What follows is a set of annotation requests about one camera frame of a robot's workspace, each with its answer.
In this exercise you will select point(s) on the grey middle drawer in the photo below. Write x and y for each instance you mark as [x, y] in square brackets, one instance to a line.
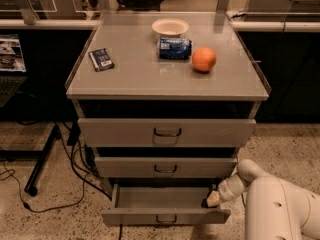
[139, 167]

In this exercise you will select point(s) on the grey bottom drawer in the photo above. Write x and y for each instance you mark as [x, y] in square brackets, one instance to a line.
[162, 206]

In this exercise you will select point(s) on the white rail left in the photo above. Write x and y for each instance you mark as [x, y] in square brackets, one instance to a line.
[49, 24]

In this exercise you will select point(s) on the black table leg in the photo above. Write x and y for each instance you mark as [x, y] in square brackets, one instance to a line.
[30, 187]

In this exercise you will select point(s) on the black laptop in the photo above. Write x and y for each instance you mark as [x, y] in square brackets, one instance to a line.
[13, 71]

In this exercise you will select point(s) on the grey drawer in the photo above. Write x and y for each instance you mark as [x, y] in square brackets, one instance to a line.
[139, 167]
[166, 132]
[162, 206]

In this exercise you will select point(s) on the grey drawer cabinet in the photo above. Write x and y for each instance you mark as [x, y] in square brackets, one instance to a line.
[141, 85]

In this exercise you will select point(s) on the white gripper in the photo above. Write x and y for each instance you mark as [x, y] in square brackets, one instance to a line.
[226, 189]

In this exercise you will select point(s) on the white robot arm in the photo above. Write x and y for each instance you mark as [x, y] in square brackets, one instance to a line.
[275, 208]

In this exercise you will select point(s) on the white rail right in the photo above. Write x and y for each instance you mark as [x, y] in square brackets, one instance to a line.
[303, 27]

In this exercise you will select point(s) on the grey top drawer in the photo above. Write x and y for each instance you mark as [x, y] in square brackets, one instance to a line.
[166, 132]

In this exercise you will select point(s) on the blue soda can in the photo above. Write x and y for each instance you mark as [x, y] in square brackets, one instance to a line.
[174, 48]

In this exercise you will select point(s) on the orange fruit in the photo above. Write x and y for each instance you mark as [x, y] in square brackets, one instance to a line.
[204, 59]

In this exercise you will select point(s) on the white rail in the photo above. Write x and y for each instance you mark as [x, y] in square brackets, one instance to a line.
[49, 24]
[303, 27]

